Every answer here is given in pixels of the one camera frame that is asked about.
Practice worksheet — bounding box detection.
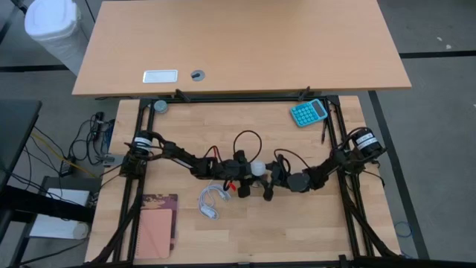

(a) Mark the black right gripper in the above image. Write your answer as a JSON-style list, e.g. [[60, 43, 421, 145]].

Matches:
[[262, 159, 312, 202]]

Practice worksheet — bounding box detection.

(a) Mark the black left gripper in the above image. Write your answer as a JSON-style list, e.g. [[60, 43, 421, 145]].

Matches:
[[213, 150, 254, 199]]

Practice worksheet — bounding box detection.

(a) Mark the white lightbulb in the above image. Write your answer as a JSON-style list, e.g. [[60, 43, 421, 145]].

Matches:
[[249, 160, 267, 177]]

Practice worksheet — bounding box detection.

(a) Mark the teal calculator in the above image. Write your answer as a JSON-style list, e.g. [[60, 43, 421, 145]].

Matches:
[[289, 98, 329, 128]]

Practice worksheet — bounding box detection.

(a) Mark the dark patterned book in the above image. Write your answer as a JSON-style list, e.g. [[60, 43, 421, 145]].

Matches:
[[141, 193, 179, 251]]

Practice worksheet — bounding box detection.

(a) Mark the round grey metal disc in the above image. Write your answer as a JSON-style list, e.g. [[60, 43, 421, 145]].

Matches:
[[153, 99, 170, 115]]

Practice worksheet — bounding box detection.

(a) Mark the pink spiral notebook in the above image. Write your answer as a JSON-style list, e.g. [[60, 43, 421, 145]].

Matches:
[[134, 208, 174, 260]]

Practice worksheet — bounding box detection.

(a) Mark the silver rectangular desk plate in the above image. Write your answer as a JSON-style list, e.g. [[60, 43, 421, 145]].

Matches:
[[142, 69, 179, 84]]

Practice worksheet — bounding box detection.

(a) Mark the light wooden desk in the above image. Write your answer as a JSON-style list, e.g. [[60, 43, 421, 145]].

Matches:
[[71, 0, 413, 98]]

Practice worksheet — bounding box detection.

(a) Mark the black power adapter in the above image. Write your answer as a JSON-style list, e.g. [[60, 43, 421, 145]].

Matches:
[[59, 156, 74, 178]]

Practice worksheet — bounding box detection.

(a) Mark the white box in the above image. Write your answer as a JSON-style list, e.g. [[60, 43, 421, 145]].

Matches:
[[29, 188, 91, 240]]

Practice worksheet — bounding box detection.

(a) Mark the black floor beam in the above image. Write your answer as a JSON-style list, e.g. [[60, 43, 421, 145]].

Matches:
[[0, 185, 96, 224]]

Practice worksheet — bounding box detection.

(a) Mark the black side table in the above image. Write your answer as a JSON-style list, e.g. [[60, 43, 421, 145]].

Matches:
[[0, 98, 42, 194]]

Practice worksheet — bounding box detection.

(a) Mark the white trash bin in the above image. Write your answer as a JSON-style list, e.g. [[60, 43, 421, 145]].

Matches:
[[24, 0, 89, 75]]

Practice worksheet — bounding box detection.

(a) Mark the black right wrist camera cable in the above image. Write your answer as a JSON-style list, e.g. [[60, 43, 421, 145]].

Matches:
[[274, 148, 312, 170]]

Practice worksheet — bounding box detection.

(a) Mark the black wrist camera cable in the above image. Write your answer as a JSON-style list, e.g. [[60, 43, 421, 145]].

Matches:
[[274, 148, 312, 170], [233, 130, 263, 159]]

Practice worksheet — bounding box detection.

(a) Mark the black left wrist camera cable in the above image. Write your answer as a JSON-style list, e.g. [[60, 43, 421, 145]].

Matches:
[[233, 130, 263, 159]]

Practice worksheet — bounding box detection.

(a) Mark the white power cord with plug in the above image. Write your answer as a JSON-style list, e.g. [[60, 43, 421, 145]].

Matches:
[[198, 184, 231, 220]]

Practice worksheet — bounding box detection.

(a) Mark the black aluminium table frame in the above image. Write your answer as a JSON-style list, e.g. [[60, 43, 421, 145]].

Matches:
[[85, 95, 406, 268]]

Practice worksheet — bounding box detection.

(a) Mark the grey metal bracket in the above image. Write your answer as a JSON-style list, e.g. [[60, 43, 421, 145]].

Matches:
[[97, 153, 124, 168]]

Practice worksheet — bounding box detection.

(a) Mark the black floor cable tangle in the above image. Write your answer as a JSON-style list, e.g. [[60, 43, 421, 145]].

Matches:
[[68, 111, 116, 165]]

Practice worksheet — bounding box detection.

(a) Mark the yellow floor cable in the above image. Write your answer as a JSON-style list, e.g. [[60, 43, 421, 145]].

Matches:
[[31, 133, 98, 179]]

